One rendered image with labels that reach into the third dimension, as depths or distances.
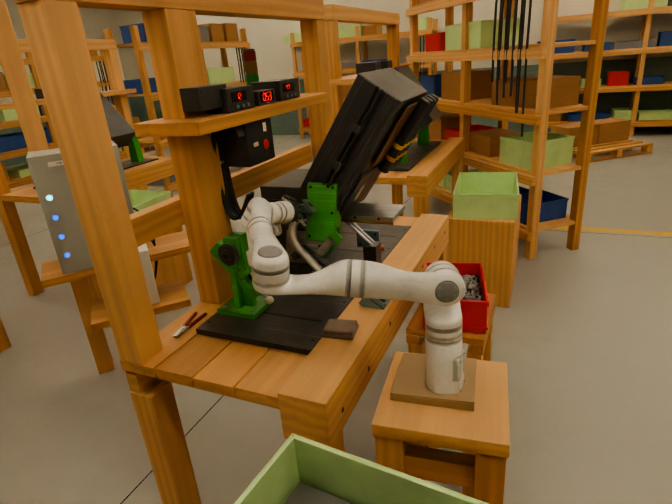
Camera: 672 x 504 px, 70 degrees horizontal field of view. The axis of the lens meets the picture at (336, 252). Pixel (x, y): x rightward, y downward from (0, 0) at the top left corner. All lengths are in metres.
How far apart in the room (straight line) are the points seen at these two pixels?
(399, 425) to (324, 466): 0.25
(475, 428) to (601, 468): 1.29
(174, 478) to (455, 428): 1.00
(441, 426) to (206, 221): 1.00
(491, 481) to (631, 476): 1.25
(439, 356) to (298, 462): 0.42
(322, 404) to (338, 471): 0.23
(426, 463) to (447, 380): 0.21
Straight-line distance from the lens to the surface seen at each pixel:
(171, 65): 1.63
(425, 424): 1.25
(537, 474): 2.38
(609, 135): 8.61
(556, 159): 4.32
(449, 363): 1.25
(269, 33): 12.08
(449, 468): 1.32
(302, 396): 1.27
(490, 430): 1.25
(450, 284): 1.14
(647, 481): 2.50
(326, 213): 1.72
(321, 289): 1.15
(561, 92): 4.24
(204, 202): 1.69
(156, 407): 1.67
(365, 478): 1.03
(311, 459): 1.08
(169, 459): 1.80
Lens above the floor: 1.69
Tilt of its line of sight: 22 degrees down
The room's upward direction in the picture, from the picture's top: 5 degrees counter-clockwise
